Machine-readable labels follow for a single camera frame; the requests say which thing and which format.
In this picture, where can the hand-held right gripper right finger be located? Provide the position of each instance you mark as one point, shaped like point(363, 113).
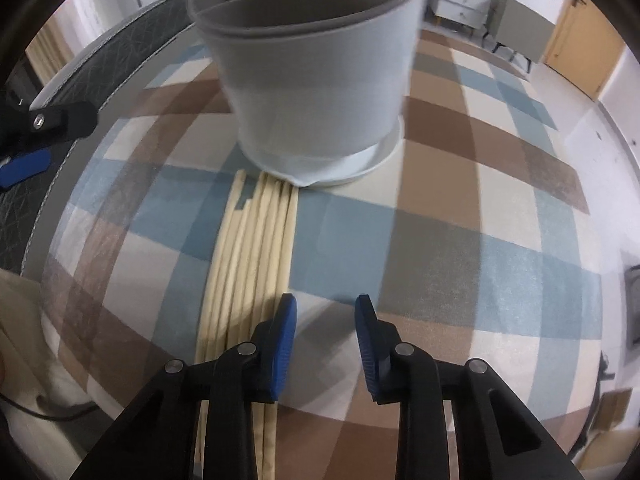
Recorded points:
point(367, 345)

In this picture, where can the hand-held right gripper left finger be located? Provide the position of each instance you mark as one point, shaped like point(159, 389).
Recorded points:
point(282, 345)

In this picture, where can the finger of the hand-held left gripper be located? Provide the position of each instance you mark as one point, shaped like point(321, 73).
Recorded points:
point(60, 122)
point(22, 170)

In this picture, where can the bunch of wooden chopsticks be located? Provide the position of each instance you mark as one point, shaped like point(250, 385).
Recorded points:
point(260, 240)

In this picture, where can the white and grey utensil holder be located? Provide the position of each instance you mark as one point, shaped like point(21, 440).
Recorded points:
point(310, 85)

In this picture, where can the beige curtain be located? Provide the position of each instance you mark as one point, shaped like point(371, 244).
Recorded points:
point(50, 55)

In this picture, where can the plaid cloth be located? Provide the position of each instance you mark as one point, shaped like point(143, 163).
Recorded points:
point(450, 260)

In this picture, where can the cardboard box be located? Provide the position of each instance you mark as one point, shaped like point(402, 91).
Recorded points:
point(615, 410)

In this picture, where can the grey chair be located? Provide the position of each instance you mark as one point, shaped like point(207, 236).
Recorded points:
point(631, 300)

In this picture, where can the grey nightstand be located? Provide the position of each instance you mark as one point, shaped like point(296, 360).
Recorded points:
point(525, 25)

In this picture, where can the wooden door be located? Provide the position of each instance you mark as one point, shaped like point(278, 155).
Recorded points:
point(585, 45)

